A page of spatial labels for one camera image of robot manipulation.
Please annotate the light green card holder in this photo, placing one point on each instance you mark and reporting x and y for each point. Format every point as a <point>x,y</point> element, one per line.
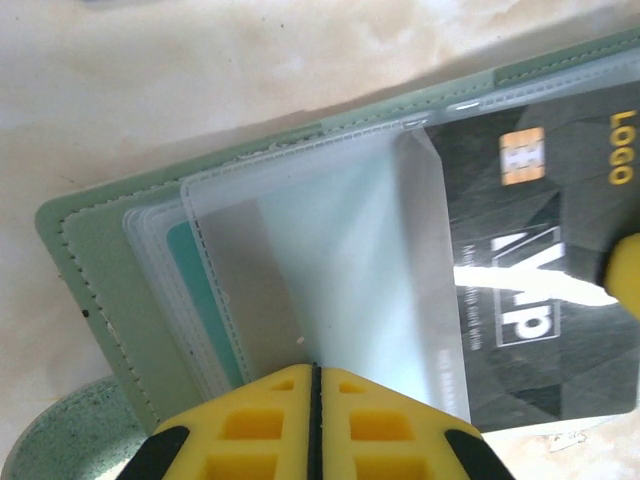
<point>100,250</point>

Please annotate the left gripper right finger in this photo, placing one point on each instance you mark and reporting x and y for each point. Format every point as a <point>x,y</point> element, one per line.
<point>380,430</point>

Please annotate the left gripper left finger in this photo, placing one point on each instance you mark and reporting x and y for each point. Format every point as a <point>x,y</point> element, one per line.
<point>250,425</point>

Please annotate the black VIP card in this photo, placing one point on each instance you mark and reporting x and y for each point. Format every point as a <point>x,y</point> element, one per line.
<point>550,350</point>

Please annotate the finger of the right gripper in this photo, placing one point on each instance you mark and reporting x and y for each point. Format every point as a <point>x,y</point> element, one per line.
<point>625,275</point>

